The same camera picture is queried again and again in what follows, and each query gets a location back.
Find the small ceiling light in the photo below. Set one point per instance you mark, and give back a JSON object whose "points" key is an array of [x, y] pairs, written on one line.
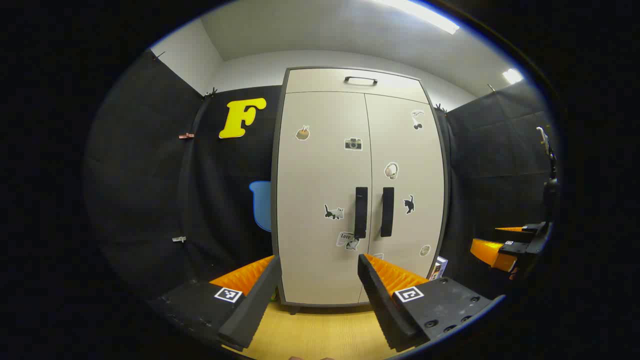
{"points": [[512, 75]]}

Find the white printed box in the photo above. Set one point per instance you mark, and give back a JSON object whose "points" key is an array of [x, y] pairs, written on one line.
{"points": [[438, 268]]}

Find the white headphone-sticker cabinet door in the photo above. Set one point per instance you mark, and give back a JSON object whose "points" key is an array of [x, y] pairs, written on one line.
{"points": [[405, 150]]}

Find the white double-door shoe cabinet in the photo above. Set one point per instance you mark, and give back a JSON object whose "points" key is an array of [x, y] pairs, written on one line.
{"points": [[274, 200]]}

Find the pink clip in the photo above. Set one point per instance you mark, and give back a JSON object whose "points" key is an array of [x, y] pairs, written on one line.
{"points": [[186, 135]]}

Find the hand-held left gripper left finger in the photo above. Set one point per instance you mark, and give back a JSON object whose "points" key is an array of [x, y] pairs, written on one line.
{"points": [[250, 310]]}

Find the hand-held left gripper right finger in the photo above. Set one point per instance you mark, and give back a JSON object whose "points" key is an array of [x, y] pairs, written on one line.
{"points": [[382, 305]]}

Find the white camera-sticker cabinet door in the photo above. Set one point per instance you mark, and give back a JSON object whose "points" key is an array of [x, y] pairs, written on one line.
{"points": [[320, 175]]}

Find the white cabinet drawer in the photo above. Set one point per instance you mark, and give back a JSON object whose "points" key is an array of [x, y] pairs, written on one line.
{"points": [[315, 80]]}

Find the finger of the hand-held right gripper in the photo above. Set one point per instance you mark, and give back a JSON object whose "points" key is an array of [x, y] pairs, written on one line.
{"points": [[487, 251], [520, 236]]}

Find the black backdrop cloth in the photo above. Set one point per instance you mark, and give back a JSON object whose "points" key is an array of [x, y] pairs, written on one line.
{"points": [[140, 175]]}

